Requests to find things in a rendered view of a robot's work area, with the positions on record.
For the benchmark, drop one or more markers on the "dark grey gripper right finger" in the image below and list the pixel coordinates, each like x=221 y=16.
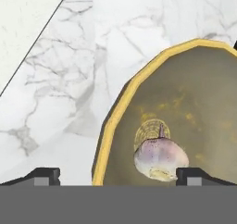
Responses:
x=191 y=173

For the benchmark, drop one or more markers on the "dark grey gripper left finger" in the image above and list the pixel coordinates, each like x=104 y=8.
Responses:
x=46 y=173

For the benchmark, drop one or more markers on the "white purple garlic bulb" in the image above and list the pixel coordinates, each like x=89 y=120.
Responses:
x=160 y=159

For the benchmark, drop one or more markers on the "yellow-rimmed olive bowl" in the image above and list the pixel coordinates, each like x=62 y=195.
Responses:
x=197 y=98

